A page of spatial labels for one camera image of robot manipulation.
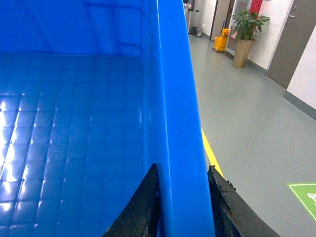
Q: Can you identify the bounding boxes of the large blue plastic crate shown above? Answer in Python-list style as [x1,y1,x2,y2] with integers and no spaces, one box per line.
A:
[0,0,215,237]

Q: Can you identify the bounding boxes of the green potted plant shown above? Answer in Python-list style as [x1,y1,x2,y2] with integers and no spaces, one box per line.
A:
[232,10,270,68]

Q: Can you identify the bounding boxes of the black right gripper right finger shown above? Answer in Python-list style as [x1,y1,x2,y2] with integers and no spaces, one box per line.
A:
[207,165,279,237]

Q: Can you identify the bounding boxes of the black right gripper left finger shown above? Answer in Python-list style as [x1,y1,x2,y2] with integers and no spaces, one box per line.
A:
[102,163,158,237]

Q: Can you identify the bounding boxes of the yellow mop bucket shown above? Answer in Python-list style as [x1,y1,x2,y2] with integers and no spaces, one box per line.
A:
[214,28,230,52]

